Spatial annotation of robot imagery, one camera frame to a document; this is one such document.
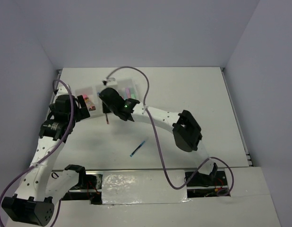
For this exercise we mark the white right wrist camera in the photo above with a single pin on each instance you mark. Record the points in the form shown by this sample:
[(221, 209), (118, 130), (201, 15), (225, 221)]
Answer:
[(110, 82)]

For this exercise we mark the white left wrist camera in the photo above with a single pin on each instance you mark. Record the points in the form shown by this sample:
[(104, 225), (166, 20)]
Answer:
[(61, 91)]

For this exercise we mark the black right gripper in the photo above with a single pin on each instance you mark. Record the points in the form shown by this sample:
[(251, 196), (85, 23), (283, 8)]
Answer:
[(106, 109)]

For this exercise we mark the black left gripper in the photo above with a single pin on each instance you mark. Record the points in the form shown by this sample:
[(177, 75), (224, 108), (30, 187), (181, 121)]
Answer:
[(84, 113)]

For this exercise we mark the silver foil cover panel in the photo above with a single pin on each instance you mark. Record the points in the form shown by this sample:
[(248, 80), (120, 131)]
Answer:
[(139, 187)]

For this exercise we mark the pink-lidded small bottle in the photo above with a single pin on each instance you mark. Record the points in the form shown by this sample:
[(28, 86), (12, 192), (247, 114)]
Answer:
[(90, 105)]

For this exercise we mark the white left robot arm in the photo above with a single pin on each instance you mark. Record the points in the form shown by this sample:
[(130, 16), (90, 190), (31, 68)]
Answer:
[(34, 200)]

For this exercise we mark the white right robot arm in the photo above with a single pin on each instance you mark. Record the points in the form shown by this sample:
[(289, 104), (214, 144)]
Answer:
[(185, 129)]

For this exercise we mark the white three-compartment tray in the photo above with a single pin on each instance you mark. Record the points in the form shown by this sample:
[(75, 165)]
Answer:
[(98, 96)]

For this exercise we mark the green highlighter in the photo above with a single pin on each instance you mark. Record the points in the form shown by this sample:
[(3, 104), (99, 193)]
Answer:
[(132, 93)]

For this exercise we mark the red pen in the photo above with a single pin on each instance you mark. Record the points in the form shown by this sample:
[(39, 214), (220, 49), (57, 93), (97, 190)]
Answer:
[(106, 117)]

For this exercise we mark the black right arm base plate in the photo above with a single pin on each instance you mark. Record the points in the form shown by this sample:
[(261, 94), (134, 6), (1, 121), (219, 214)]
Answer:
[(202, 181)]

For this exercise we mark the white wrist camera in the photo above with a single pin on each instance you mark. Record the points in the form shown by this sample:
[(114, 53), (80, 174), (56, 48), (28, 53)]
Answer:
[(110, 82), (61, 91)]

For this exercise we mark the light blue pen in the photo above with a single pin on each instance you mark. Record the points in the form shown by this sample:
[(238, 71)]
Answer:
[(137, 148)]

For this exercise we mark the pink highlighter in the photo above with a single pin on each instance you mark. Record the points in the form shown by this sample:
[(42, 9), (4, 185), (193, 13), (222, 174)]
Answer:
[(128, 94)]

